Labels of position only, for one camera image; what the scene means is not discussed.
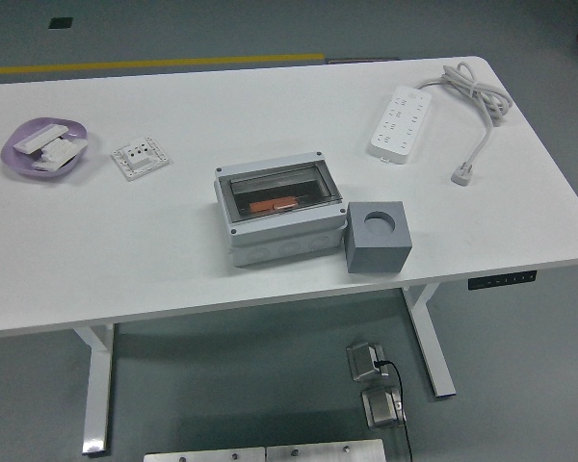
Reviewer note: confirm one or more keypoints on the orange cylinder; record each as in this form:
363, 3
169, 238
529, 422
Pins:
265, 206

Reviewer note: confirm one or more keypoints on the clear hinged box lid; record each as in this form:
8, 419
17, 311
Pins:
289, 180

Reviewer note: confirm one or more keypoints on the grey plastic junction box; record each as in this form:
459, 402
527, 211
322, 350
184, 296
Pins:
279, 245

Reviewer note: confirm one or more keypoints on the grey cube with round hole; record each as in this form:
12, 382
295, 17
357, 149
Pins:
375, 255

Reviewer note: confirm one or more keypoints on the silver floor outlet box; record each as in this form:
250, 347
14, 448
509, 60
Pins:
363, 361
383, 409

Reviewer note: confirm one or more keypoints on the white power strip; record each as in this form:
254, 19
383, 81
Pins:
400, 125

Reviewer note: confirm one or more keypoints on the white table leg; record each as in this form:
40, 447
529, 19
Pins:
98, 385
433, 356

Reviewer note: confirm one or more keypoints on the black table control panel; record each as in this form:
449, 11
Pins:
501, 280

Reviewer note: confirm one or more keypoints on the silver metal plate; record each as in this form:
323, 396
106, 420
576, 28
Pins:
323, 452
202, 455

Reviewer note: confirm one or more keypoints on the flat white plastic plate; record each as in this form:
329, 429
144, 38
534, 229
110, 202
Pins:
74, 146

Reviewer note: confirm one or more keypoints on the small white plastic part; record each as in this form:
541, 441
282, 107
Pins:
55, 149

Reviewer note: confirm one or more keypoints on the purple plate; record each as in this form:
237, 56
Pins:
14, 166

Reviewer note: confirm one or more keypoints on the white wall socket panel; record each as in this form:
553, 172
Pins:
139, 159

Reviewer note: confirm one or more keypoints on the long white switch module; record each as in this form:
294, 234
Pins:
38, 137

